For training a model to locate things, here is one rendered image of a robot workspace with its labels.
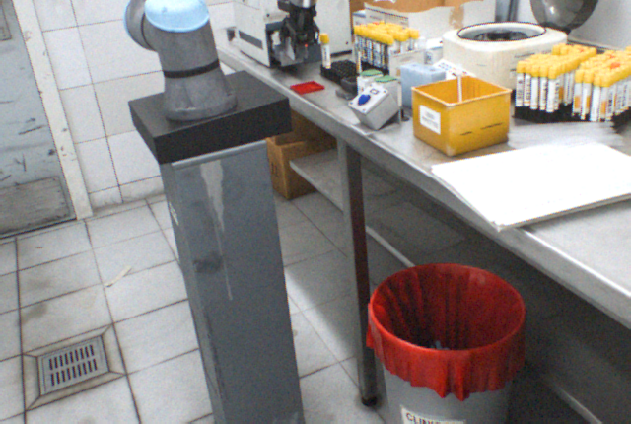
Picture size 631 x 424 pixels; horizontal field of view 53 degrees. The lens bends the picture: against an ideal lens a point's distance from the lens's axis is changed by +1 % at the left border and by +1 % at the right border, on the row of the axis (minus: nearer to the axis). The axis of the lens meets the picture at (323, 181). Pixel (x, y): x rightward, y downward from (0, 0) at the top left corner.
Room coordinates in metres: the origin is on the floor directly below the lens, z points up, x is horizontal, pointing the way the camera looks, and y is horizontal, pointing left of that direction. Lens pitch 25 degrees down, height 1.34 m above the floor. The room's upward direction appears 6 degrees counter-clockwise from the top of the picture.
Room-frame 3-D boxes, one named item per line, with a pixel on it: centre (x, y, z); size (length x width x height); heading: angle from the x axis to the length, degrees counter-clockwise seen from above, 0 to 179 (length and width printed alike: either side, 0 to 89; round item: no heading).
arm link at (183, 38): (1.28, 0.25, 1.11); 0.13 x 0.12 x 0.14; 32
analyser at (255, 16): (1.97, 0.05, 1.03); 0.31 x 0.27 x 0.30; 23
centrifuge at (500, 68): (1.45, -0.43, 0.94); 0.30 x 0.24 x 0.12; 104
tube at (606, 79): (1.08, -0.52, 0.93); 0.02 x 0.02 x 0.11
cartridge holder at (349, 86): (1.48, -0.10, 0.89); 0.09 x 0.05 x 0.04; 115
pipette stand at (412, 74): (1.29, -0.23, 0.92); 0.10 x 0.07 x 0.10; 29
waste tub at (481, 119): (1.13, -0.27, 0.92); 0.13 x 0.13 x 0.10; 21
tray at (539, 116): (1.23, -0.49, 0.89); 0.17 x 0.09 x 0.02; 130
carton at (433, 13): (1.81, -0.34, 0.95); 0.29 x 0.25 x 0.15; 113
